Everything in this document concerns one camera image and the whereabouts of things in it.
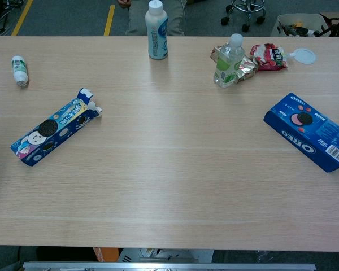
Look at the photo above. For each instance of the round white plastic lid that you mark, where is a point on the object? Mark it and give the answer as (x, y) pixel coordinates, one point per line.
(305, 56)

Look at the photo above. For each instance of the chrome swivel stool base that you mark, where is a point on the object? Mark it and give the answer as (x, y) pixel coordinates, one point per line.
(247, 12)

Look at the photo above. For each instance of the gold foil snack packet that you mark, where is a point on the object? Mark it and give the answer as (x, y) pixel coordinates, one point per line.
(247, 67)

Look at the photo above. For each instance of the red strawberry drink pouch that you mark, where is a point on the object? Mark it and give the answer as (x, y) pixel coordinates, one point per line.
(268, 56)

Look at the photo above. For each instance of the clear green-label water bottle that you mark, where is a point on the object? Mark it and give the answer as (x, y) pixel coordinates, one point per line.
(228, 63)

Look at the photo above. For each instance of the aluminium profile rail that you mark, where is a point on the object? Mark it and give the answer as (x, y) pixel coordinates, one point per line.
(169, 266)

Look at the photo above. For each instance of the small white green-label bottle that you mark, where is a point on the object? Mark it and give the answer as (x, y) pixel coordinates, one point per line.
(19, 71)

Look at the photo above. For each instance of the large blue Oreo box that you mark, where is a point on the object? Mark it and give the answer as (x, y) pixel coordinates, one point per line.
(308, 132)

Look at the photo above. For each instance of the robot base under table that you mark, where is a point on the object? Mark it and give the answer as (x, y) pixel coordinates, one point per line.
(164, 255)

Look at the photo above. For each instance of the white bin with clutter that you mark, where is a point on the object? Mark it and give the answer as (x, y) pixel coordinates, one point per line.
(299, 25)

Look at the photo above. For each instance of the black tripod stand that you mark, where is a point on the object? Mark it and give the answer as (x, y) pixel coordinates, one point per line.
(337, 24)

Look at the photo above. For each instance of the tall white blue-label bottle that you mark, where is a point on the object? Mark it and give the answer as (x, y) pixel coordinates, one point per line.
(157, 34)

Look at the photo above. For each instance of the seated person in khaki trousers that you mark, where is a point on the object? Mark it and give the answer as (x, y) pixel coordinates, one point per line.
(175, 17)

